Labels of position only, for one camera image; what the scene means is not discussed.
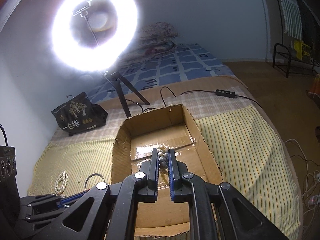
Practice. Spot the yellow box on rack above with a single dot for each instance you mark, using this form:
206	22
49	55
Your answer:
303	51

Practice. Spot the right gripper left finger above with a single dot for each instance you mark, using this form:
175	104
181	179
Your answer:
149	193

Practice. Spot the white ring light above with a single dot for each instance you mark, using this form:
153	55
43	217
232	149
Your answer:
90	35

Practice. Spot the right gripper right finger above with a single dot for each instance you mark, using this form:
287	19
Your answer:
180	191

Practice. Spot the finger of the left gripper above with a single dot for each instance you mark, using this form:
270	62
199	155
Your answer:
55	201

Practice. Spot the hanging striped towel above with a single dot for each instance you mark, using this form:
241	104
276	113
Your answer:
292	18

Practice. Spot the black metal rack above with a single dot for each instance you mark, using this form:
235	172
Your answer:
284	61

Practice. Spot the orange object on floor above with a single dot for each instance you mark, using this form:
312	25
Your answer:
314	91

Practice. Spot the open cardboard box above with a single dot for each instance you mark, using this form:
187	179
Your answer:
164	128

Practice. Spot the folded floral quilt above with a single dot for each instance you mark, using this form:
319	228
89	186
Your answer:
152	34

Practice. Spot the blue checkered bedsheet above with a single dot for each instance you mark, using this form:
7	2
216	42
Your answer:
189	61

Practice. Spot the black printed snack bag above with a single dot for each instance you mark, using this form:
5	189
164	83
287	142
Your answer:
79	115

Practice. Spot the black inline light controller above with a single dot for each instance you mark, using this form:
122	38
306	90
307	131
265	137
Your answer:
225	93

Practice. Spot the pink plaid blanket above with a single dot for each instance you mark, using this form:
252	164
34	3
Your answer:
198	96

